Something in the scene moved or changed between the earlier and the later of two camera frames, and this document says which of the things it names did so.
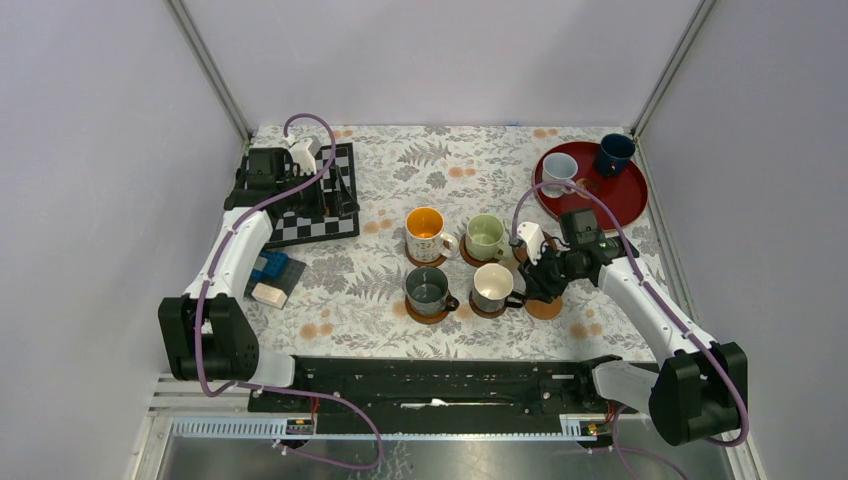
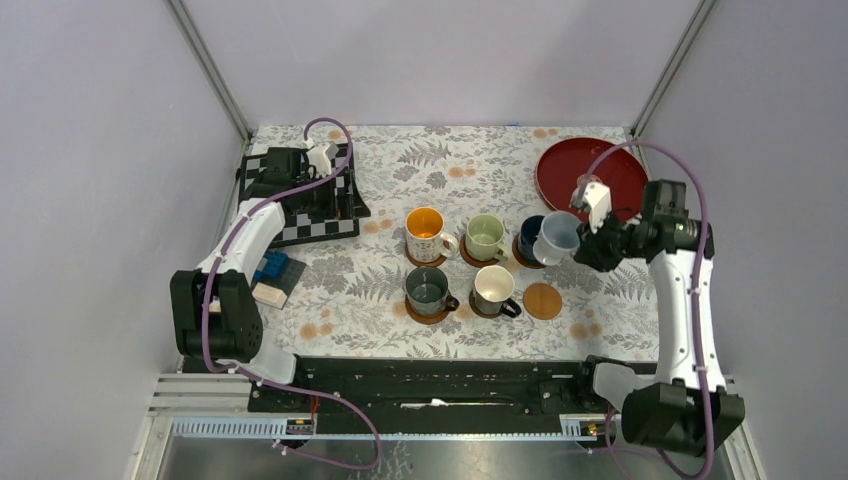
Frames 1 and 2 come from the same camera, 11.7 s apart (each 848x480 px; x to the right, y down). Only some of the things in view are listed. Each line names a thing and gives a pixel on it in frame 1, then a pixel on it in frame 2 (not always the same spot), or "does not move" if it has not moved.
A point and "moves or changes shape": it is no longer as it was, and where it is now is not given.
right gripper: [537, 286] -> [591, 250]
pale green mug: [484, 237] does not move
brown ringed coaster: [471, 260] does not move
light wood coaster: [544, 311] does not move
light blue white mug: [558, 167] moves or changes shape
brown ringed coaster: [424, 319] does not move
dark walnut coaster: [483, 313] does not move
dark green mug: [427, 291] does not move
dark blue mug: [613, 155] moves or changes shape
